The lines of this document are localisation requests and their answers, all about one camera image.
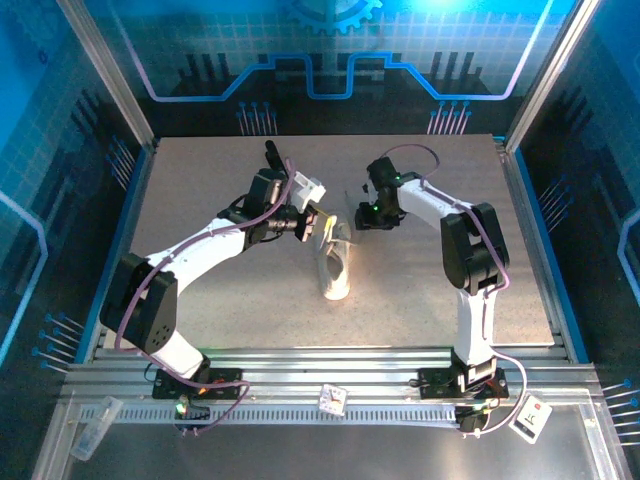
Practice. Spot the black controller with green light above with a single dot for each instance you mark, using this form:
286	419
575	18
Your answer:
472	419
192	411

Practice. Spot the white card with black label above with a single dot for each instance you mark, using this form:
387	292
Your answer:
530	417

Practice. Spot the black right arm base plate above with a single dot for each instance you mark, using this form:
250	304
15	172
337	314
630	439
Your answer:
435	382

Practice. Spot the aluminium frame rail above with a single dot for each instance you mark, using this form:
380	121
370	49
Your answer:
325	372

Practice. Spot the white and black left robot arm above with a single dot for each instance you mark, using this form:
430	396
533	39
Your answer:
200	247

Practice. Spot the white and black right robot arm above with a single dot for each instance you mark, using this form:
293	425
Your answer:
425	200

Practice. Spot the black stick-shaped device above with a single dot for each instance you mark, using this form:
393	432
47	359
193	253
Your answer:
272	154

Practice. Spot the white sneaker shoe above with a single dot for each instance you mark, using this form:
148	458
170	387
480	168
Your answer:
335	270

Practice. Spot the small white tag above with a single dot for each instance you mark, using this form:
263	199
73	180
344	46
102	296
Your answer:
332	399

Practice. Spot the aluminium corner post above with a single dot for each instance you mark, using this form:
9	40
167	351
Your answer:
550	70
107	75

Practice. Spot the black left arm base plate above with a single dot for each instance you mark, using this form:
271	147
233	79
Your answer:
225	382

